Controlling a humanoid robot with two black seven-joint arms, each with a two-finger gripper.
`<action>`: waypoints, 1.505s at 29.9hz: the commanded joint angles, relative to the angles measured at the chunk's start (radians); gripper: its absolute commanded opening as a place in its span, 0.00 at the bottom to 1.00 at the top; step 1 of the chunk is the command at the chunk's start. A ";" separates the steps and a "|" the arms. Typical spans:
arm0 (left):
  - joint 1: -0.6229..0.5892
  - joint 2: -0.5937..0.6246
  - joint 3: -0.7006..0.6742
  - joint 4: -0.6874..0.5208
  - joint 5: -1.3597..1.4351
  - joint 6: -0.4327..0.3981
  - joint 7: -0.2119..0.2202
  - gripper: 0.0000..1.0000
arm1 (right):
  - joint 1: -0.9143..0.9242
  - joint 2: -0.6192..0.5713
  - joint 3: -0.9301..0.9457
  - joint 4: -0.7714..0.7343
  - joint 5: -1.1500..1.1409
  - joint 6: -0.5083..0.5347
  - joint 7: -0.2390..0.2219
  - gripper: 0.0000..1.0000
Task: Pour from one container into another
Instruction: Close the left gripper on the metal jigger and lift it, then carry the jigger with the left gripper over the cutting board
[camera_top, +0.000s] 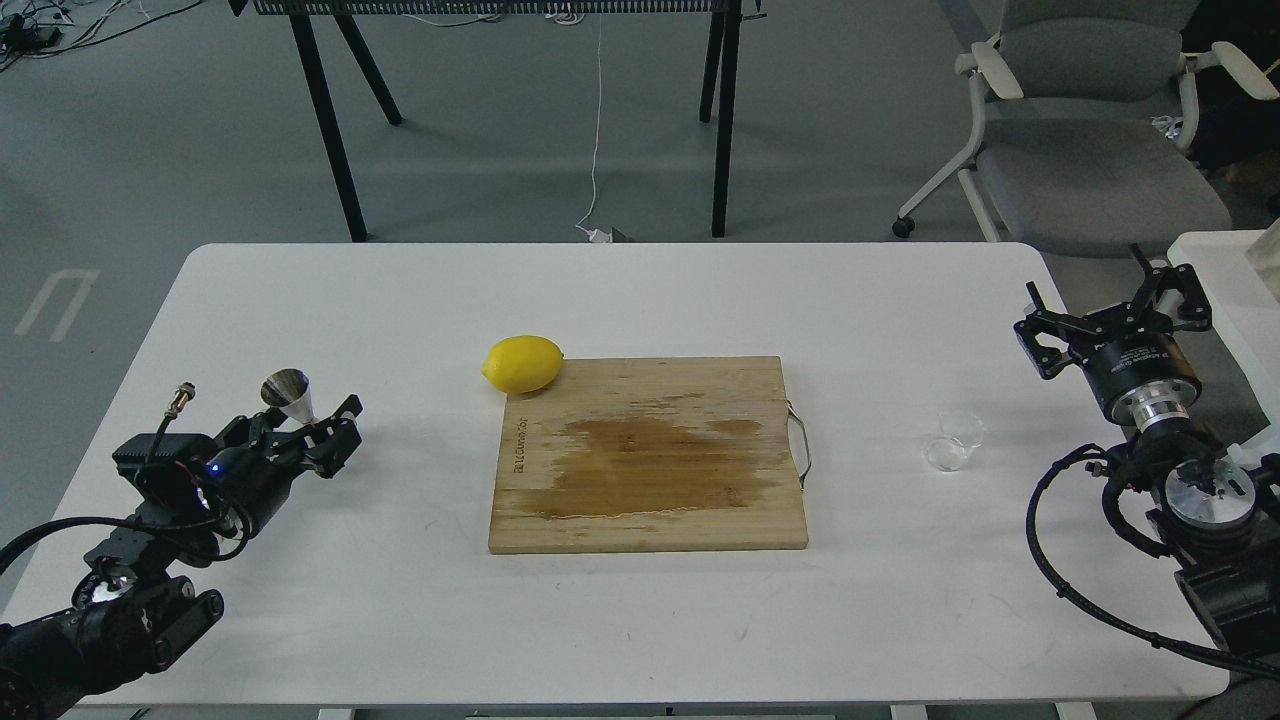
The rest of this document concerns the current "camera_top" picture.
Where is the grey office chair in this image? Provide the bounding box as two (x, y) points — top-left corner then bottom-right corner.
(891, 1), (1277, 258)

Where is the steel double jigger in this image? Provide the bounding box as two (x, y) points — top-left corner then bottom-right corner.
(260, 368), (317, 430)

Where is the white side table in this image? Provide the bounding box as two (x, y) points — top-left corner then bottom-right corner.
(1167, 229), (1279, 424)

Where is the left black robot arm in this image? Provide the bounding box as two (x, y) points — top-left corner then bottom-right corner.
(1, 369), (364, 719)

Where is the floor cable bundle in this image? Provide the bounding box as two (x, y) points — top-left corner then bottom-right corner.
(0, 0), (201, 70)

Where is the wooden cutting board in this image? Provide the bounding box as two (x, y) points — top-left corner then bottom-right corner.
(488, 356), (809, 555)

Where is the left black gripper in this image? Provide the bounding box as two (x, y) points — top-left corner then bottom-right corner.
(196, 395), (364, 539)

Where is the white hanging cable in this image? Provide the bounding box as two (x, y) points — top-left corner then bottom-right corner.
(573, 14), (617, 243)

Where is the yellow lemon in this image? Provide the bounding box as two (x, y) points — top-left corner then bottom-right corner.
(481, 334), (564, 395)

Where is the black metal frame table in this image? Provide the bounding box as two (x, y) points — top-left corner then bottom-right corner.
(225, 1), (765, 243)

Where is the clear plastic measuring cup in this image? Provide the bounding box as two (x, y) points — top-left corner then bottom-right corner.
(922, 410), (988, 471)

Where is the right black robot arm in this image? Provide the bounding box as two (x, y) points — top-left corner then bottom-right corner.
(1014, 245), (1279, 680)

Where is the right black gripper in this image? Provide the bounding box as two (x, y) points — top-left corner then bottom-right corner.
(1012, 243), (1213, 429)

